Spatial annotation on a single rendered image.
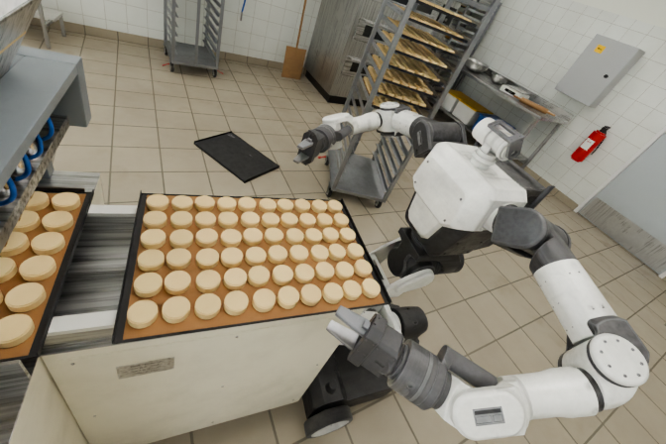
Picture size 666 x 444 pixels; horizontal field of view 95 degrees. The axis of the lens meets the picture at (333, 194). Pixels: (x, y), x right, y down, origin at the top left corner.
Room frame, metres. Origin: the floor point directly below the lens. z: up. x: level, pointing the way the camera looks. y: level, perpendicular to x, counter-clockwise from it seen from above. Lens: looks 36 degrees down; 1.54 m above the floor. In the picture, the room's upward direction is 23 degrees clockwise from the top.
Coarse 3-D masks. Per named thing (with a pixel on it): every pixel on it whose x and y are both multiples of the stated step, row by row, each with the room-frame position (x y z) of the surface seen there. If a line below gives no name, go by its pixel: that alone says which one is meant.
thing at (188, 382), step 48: (96, 240) 0.41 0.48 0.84; (96, 288) 0.31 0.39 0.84; (192, 336) 0.30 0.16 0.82; (240, 336) 0.36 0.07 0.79; (288, 336) 0.43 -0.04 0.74; (96, 384) 0.20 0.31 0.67; (144, 384) 0.25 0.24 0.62; (192, 384) 0.31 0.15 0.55; (240, 384) 0.38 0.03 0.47; (288, 384) 0.48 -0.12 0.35; (96, 432) 0.18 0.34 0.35; (144, 432) 0.24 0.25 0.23
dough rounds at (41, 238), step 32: (64, 192) 0.44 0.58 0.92; (32, 224) 0.34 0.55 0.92; (64, 224) 0.37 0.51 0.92; (0, 256) 0.27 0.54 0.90; (32, 256) 0.29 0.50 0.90; (0, 288) 0.22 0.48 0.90; (32, 288) 0.23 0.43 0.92; (0, 320) 0.17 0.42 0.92; (32, 320) 0.19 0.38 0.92; (0, 352) 0.14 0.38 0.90
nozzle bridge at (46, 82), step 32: (32, 64) 0.50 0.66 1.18; (64, 64) 0.55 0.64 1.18; (0, 96) 0.38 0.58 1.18; (32, 96) 0.41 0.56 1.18; (64, 96) 0.55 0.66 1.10; (0, 128) 0.31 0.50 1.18; (32, 128) 0.34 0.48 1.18; (64, 128) 0.52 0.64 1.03; (0, 160) 0.26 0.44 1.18; (32, 160) 0.39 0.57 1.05; (32, 192) 0.34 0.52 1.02; (0, 224) 0.25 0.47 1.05
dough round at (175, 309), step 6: (168, 300) 0.30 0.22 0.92; (174, 300) 0.31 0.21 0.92; (180, 300) 0.31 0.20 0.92; (186, 300) 0.32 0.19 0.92; (168, 306) 0.29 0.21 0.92; (174, 306) 0.30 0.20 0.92; (180, 306) 0.30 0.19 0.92; (186, 306) 0.31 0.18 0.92; (168, 312) 0.28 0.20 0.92; (174, 312) 0.29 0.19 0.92; (180, 312) 0.29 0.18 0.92; (186, 312) 0.30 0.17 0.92; (168, 318) 0.27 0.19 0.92; (174, 318) 0.28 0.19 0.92; (180, 318) 0.28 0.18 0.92
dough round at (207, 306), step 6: (204, 294) 0.34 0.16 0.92; (210, 294) 0.35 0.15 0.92; (198, 300) 0.33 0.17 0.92; (204, 300) 0.33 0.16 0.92; (210, 300) 0.34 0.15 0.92; (216, 300) 0.34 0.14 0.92; (198, 306) 0.32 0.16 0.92; (204, 306) 0.32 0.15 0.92; (210, 306) 0.32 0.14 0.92; (216, 306) 0.33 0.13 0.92; (198, 312) 0.31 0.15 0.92; (204, 312) 0.31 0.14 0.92; (210, 312) 0.31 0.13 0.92; (216, 312) 0.32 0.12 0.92; (204, 318) 0.31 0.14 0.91; (210, 318) 0.31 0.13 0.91
